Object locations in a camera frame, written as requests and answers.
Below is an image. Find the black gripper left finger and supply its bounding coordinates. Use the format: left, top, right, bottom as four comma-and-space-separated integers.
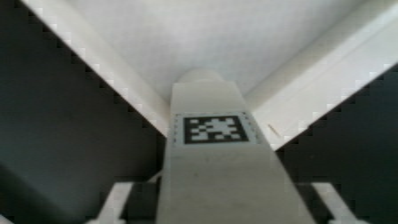
85, 182, 133, 224

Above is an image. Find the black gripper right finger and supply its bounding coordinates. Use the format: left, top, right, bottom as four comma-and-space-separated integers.
311, 182, 370, 224

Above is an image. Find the white desk top tray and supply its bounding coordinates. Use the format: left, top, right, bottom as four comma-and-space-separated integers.
20, 0, 398, 146

